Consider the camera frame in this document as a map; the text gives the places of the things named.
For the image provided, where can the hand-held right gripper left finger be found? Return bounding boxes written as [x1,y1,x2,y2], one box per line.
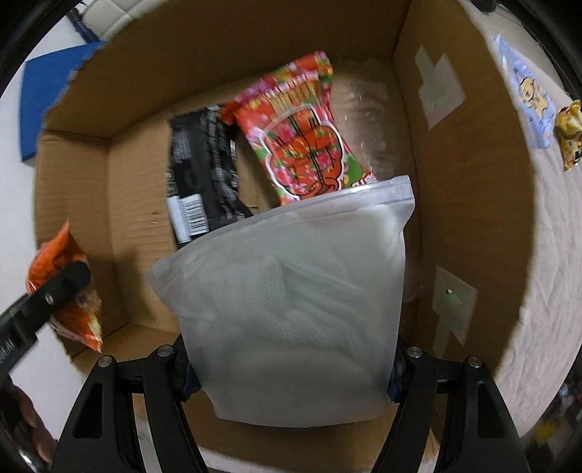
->
[51,344,208,473]

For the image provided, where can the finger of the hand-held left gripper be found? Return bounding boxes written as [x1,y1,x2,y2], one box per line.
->
[18,259,92,329]

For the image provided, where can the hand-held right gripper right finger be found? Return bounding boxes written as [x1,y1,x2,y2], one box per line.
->
[371,345,532,473]

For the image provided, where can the orange snack packet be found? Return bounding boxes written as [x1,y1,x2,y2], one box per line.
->
[26,221,104,354]

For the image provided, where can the frosted white zip bag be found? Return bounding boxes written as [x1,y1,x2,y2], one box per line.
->
[145,176,416,428]

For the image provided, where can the black snack packet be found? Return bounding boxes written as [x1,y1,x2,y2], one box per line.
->
[166,106,254,245]

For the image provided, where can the brown cardboard box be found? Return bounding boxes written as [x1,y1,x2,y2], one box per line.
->
[35,0,535,461]

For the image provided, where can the red patterned snack packet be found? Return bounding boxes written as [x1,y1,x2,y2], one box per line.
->
[220,51,379,207]

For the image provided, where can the person's left hand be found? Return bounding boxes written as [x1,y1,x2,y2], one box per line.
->
[0,375,54,465]

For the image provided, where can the blue foam board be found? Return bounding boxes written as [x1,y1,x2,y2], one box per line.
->
[20,40,108,163]

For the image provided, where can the yellow snack packet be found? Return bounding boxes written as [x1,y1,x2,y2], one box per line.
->
[555,99,582,171]

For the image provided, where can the light blue cartoon packet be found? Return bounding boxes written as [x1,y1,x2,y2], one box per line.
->
[494,35,556,150]

